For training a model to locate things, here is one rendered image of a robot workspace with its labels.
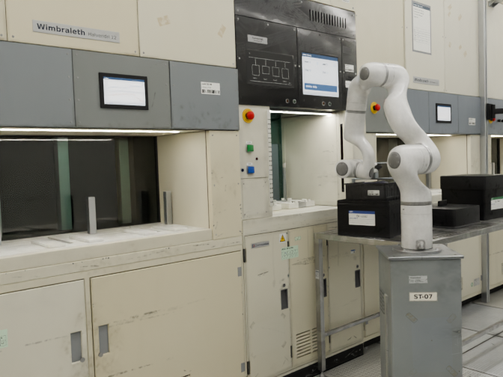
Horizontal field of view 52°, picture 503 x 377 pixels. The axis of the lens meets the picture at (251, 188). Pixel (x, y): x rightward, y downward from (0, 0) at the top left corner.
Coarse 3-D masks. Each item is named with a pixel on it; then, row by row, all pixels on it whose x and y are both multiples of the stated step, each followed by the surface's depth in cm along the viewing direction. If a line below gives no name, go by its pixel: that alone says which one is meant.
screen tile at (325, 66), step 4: (324, 64) 274; (328, 64) 276; (332, 64) 278; (336, 64) 280; (324, 68) 274; (328, 68) 276; (332, 68) 278; (336, 68) 280; (332, 72) 278; (336, 72) 280; (324, 76) 274; (328, 76) 276; (332, 76) 278; (336, 76) 280; (324, 80) 274; (328, 80) 276; (332, 80) 278; (336, 80) 281
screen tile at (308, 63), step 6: (306, 60) 265; (312, 60) 268; (306, 66) 265; (312, 66) 268; (318, 66) 271; (306, 72) 265; (318, 72) 271; (306, 78) 265; (312, 78) 268; (318, 78) 271
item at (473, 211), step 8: (440, 200) 281; (432, 208) 273; (440, 208) 271; (448, 208) 270; (456, 208) 268; (464, 208) 270; (472, 208) 276; (432, 216) 272; (440, 216) 269; (448, 216) 266; (456, 216) 264; (464, 216) 270; (472, 216) 276; (440, 224) 269; (448, 224) 266; (456, 224) 264; (464, 224) 270; (472, 224) 275
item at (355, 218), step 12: (348, 204) 253; (360, 204) 249; (372, 204) 245; (384, 204) 241; (396, 204) 247; (348, 216) 254; (360, 216) 250; (372, 216) 246; (384, 216) 242; (396, 216) 247; (348, 228) 254; (360, 228) 250; (372, 228) 246; (384, 228) 242; (396, 228) 247
